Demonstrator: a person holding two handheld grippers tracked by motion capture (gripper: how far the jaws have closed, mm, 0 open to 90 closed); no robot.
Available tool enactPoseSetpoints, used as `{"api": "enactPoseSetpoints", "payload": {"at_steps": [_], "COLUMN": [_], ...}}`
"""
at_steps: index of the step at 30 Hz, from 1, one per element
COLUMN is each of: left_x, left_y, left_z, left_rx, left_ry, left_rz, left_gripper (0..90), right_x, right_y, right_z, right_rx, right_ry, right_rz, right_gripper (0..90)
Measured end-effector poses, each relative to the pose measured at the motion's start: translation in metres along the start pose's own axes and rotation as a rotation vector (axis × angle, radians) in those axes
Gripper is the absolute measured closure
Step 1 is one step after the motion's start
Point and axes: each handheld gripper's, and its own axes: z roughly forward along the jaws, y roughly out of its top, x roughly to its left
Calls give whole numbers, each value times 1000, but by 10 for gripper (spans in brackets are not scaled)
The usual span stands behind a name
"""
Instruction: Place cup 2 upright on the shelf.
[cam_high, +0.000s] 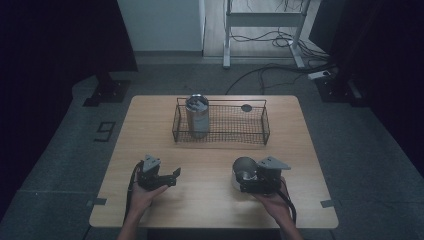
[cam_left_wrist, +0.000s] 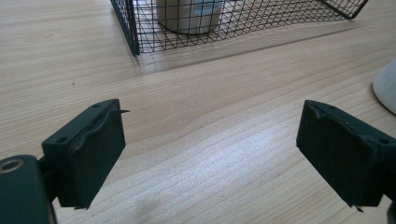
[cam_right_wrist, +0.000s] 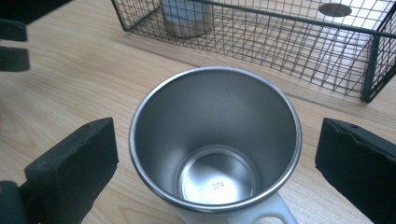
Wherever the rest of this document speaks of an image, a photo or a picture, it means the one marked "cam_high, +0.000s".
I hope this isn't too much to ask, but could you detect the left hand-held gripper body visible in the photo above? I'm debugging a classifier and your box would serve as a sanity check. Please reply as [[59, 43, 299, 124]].
[[136, 154, 168, 192]]

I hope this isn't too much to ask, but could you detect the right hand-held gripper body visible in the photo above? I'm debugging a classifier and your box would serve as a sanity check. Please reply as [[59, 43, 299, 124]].
[[239, 155, 292, 195]]

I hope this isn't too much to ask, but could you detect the short steel cup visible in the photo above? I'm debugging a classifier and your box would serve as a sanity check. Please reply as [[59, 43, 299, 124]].
[[231, 156, 260, 192]]

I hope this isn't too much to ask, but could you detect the black wire mesh basket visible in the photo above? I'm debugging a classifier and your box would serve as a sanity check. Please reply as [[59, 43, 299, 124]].
[[171, 97, 271, 147]]

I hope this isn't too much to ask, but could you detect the tall steel tumbler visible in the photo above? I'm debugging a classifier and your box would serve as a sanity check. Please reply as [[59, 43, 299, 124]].
[[184, 93, 211, 140]]

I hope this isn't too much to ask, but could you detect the person's left hand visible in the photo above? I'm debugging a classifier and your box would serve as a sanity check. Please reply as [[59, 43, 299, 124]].
[[129, 184, 170, 216]]

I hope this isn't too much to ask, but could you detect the person's right hand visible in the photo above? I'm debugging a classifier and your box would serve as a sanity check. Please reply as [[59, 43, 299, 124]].
[[254, 176, 294, 225]]

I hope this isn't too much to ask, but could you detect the black stand base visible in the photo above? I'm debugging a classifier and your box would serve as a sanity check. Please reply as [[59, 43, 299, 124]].
[[314, 73, 365, 105], [82, 71, 132, 108]]

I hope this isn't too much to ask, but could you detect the white power strip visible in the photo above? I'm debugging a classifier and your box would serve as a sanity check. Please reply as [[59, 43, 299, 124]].
[[306, 69, 333, 81]]

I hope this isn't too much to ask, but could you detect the white panel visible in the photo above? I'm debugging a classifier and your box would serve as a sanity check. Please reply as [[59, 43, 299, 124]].
[[116, 0, 206, 53]]

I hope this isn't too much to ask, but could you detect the dark curtain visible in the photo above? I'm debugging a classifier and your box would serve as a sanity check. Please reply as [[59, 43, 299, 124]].
[[309, 0, 424, 178]]

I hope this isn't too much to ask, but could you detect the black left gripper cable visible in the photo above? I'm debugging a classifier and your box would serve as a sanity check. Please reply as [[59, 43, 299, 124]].
[[123, 160, 144, 225]]

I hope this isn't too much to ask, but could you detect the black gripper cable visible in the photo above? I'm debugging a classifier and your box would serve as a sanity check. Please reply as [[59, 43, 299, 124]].
[[123, 160, 144, 225], [278, 189, 298, 225]]

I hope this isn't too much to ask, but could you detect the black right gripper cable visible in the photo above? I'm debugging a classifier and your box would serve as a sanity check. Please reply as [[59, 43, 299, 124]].
[[278, 189, 298, 225]]

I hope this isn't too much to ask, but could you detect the long black floor cable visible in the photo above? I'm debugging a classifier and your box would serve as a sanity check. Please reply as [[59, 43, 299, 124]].
[[224, 62, 338, 96]]

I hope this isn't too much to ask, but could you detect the tangle of floor cables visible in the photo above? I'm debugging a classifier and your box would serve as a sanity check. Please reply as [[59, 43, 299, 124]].
[[229, 28, 331, 63]]

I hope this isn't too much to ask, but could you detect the white metal desk frame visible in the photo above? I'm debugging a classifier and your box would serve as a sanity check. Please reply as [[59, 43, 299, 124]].
[[222, 0, 313, 70]]

